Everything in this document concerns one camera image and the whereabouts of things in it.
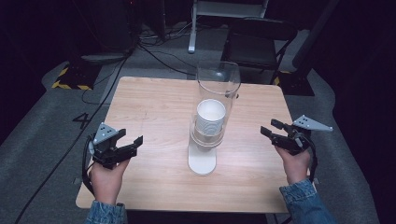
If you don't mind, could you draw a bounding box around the person's right hand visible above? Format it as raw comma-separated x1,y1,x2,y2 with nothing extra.
275,146,312,186

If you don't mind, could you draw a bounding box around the black yellow striped base plate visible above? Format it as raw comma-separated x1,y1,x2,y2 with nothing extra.
273,69,316,97
50,60,103,91

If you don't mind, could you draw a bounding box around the dark slanted pole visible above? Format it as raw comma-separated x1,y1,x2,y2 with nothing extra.
291,0,341,73

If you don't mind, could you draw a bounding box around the bundle of floor cables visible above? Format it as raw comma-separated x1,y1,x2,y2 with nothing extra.
136,21,200,77

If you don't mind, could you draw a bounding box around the white paper cup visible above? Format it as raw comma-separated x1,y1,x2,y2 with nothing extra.
194,98,227,138

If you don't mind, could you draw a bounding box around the white metal stand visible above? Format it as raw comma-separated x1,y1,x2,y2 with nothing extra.
187,0,271,54

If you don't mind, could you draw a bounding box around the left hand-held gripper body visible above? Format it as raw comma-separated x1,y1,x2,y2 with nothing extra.
89,122,131,171

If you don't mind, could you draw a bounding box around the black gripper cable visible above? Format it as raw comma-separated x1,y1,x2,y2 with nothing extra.
80,133,97,198
305,134,319,183

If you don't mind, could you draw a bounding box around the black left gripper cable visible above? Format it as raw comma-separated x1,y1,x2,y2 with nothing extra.
80,133,97,198

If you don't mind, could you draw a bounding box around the long black floor cable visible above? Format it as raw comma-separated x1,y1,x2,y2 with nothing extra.
13,50,134,224

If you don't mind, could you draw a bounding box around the clear tube cup dispenser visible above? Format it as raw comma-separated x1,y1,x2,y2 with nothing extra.
187,60,243,177

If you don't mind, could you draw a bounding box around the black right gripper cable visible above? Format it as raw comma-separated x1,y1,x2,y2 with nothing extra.
305,134,319,183

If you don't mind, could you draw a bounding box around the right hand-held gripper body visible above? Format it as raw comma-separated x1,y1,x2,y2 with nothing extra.
279,115,333,157

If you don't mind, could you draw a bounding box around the grey flat stand base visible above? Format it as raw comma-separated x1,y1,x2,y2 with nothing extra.
80,51,129,65

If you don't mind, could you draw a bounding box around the person's left hand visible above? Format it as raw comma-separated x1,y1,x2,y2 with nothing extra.
89,158,131,205

